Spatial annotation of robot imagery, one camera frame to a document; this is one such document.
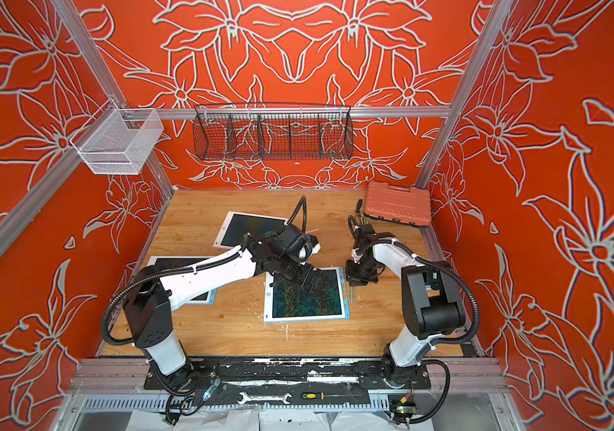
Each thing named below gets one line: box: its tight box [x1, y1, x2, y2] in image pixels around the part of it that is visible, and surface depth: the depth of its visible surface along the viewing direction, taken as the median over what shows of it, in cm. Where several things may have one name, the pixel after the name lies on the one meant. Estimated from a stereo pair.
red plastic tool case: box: [363, 180, 432, 228], surface depth 110 cm
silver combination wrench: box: [236, 392, 292, 405], surface depth 71 cm
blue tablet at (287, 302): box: [263, 266, 351, 325], surface depth 87 cm
